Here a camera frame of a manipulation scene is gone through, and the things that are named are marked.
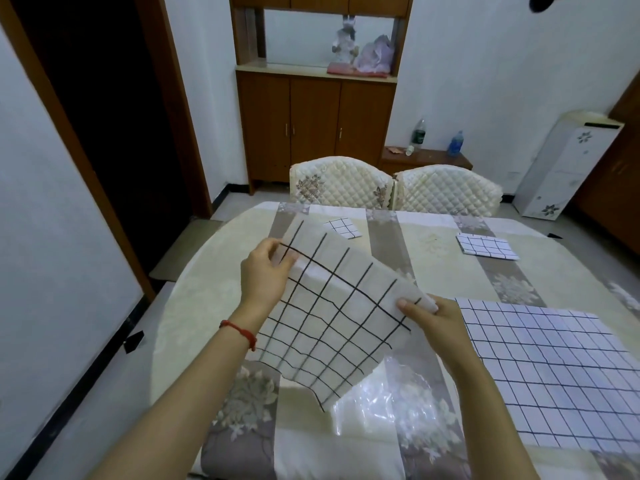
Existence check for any person's right hand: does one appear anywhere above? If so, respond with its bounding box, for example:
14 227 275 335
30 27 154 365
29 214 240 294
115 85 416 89
398 295 476 368

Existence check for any person's left hand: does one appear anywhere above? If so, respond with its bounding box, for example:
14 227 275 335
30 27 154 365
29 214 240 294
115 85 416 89
240 238 300 318

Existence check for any white grid-patterned cloth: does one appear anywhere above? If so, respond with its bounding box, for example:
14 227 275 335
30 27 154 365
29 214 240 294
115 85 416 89
256 216 439 412

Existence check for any person's right forearm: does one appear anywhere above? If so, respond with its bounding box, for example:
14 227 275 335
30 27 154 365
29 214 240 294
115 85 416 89
447 351 541 480

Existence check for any person's left forearm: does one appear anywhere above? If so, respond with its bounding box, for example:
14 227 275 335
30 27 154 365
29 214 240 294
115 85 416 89
87 306 268 480

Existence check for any floral striped tablecloth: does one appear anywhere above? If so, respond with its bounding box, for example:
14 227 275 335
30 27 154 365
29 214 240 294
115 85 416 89
150 201 640 480

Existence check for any small folded grid-patterned cloth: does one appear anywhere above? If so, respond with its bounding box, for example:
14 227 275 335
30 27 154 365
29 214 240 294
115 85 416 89
323 218 363 240

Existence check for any cream quilted chair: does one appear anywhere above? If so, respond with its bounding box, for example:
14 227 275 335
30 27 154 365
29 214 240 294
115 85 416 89
394 165 504 217
289 156 394 210

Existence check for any clear plastic bag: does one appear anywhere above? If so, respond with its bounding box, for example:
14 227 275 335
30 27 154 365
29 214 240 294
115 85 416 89
330 356 451 439

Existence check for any brown wooden cabinet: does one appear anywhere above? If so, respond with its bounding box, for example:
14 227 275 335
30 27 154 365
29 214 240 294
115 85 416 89
229 0 415 195

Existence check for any large grid-patterned cloth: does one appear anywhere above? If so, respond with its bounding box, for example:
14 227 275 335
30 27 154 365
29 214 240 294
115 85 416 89
455 297 640 453

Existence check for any low wooden side table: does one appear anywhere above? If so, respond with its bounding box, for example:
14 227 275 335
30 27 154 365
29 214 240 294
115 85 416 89
380 145 473 176

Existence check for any white floral standing appliance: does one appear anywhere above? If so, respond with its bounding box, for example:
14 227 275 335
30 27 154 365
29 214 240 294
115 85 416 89
513 110 625 222

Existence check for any pink wrapped bundle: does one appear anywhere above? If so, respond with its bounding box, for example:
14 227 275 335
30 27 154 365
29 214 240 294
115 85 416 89
327 35 396 78

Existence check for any white rabbit figurine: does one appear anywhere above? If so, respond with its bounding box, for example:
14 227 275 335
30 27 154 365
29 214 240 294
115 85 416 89
332 15 359 64

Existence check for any brown wooden door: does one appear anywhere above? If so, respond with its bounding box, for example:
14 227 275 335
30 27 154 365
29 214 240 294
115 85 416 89
572 70 640 255

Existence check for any red string bracelet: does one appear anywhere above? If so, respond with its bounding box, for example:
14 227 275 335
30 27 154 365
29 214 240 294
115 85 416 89
220 320 258 352

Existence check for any brown wooden door frame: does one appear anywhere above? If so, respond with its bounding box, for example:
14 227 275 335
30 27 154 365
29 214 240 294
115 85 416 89
0 0 213 302

